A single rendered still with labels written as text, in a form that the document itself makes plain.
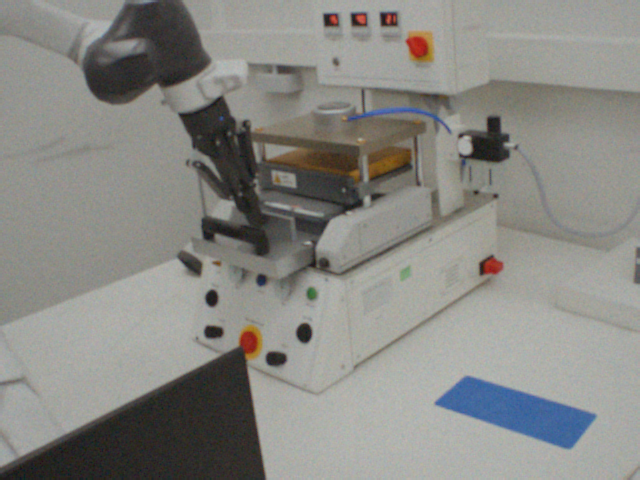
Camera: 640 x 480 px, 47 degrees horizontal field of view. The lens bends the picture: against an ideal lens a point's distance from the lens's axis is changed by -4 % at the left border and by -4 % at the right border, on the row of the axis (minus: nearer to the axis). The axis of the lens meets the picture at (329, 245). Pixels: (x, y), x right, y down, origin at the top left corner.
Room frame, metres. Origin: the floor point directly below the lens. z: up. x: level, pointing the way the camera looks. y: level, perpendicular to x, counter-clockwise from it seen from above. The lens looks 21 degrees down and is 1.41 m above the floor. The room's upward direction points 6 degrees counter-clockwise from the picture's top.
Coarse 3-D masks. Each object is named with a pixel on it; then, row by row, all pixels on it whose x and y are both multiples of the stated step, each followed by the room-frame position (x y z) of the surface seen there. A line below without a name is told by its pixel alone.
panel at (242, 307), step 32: (224, 288) 1.26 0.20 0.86; (256, 288) 1.20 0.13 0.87; (320, 288) 1.11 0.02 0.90; (224, 320) 1.23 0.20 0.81; (256, 320) 1.18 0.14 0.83; (288, 320) 1.13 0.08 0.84; (320, 320) 1.09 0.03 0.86; (224, 352) 1.20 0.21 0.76; (256, 352) 1.15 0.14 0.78; (288, 352) 1.11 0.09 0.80
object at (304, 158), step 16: (272, 160) 1.35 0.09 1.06; (288, 160) 1.34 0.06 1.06; (304, 160) 1.33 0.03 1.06; (320, 160) 1.32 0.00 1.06; (336, 160) 1.31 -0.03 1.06; (352, 160) 1.29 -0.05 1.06; (368, 160) 1.28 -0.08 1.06; (384, 160) 1.28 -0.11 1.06; (400, 160) 1.31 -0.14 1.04; (384, 176) 1.28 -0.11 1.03
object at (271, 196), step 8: (264, 192) 1.34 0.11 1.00; (272, 192) 1.33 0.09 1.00; (280, 192) 1.33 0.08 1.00; (264, 200) 1.29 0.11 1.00; (272, 200) 1.28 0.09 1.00; (280, 200) 1.28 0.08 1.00; (288, 200) 1.27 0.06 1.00; (296, 200) 1.27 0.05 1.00; (304, 200) 1.27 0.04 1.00; (312, 200) 1.26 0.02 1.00; (320, 200) 1.26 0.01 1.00; (304, 208) 1.22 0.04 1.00; (312, 208) 1.22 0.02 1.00; (320, 208) 1.21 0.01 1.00; (328, 208) 1.21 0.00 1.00
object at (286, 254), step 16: (272, 224) 1.19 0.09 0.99; (288, 224) 1.16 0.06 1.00; (192, 240) 1.24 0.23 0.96; (208, 240) 1.21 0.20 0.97; (224, 240) 1.20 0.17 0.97; (272, 240) 1.18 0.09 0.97; (288, 240) 1.16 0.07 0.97; (304, 240) 1.16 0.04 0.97; (224, 256) 1.17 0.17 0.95; (240, 256) 1.14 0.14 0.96; (256, 256) 1.12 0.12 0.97; (272, 256) 1.11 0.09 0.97; (288, 256) 1.10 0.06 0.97; (304, 256) 1.12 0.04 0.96; (272, 272) 1.09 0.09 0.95; (288, 272) 1.10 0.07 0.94
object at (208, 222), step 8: (208, 216) 1.21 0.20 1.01; (208, 224) 1.20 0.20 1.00; (216, 224) 1.18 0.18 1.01; (224, 224) 1.17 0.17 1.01; (232, 224) 1.16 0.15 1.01; (240, 224) 1.16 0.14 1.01; (208, 232) 1.21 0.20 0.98; (216, 232) 1.18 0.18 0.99; (224, 232) 1.17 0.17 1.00; (232, 232) 1.15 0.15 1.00; (240, 232) 1.14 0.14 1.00; (248, 232) 1.12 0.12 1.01; (256, 232) 1.11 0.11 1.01; (264, 232) 1.12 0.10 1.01; (240, 240) 1.14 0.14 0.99; (248, 240) 1.13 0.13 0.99; (256, 240) 1.11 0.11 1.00; (264, 240) 1.12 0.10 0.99; (256, 248) 1.11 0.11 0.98; (264, 248) 1.11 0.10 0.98
